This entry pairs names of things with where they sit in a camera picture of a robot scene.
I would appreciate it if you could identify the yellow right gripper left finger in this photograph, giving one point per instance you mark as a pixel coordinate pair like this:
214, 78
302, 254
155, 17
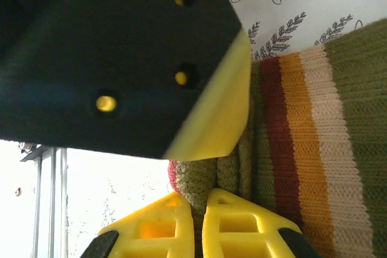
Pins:
160, 240

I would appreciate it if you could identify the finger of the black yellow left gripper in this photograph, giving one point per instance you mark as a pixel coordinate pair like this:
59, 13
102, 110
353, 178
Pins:
106, 43

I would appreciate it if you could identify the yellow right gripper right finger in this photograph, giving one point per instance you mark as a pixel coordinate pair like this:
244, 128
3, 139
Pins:
239, 240

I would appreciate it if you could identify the yellow-brown sock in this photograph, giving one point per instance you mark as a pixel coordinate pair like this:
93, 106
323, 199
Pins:
302, 119

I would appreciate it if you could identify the aluminium frame post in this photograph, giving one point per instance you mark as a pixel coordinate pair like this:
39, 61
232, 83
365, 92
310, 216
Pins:
57, 197

